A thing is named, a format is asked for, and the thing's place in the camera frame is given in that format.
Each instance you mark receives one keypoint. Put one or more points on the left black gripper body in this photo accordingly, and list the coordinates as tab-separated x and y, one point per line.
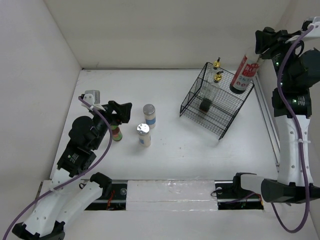
115	118

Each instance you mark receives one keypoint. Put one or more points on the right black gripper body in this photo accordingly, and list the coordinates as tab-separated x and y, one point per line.
279	42

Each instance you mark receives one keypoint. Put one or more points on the green-label brown sauce bottle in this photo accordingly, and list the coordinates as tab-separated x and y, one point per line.
116	133

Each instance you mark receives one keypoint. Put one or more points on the black-capped dark sauce bottle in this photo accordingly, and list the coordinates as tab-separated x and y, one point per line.
246	71

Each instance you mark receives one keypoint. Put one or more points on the gold-capped oil dispenser bottle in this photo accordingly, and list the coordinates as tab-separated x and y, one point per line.
206	103

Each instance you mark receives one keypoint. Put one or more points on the clear square glass bottle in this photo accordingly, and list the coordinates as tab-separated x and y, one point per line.
210	80

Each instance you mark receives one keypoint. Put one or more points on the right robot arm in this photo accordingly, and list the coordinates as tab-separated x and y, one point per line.
292	108

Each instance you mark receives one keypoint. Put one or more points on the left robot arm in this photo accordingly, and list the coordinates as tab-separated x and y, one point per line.
55	210

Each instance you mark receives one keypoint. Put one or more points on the rear silver-lid salt shaker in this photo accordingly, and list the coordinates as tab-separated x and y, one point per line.
149	112

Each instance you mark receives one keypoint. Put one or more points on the silver-lid salt shaker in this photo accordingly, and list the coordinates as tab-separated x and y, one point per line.
149	112
144	136

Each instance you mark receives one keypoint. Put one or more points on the front silver-lid salt shaker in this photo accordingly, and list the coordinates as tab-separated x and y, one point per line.
144	136

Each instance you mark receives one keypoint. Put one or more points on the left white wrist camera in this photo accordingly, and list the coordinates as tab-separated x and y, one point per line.
92	97

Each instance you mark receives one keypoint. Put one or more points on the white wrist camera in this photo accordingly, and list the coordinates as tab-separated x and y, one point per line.
92	97
312	26

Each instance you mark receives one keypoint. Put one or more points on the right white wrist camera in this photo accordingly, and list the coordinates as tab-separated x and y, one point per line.
312	26

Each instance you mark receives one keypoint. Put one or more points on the black wire rack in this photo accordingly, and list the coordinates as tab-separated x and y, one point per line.
224	109

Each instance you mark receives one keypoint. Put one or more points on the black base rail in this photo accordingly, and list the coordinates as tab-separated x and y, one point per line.
176	196

